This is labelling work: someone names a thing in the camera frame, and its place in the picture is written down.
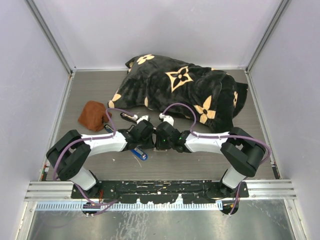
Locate blue stapler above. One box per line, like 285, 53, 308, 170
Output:
103, 124, 148, 161

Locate red white staples box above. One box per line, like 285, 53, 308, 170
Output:
153, 147, 168, 152

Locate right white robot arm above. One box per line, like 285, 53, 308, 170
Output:
155, 122, 269, 197

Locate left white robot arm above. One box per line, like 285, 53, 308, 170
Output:
46, 119, 154, 198

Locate brown folded cloth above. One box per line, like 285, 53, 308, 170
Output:
77, 100, 112, 132

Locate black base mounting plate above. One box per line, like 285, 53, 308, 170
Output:
84, 180, 237, 204

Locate black floral plush blanket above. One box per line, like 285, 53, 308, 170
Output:
108, 54, 248, 133

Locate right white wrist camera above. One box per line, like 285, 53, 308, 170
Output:
159, 113, 174, 126

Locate slotted cable duct rail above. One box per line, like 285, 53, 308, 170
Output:
35, 201, 223, 212

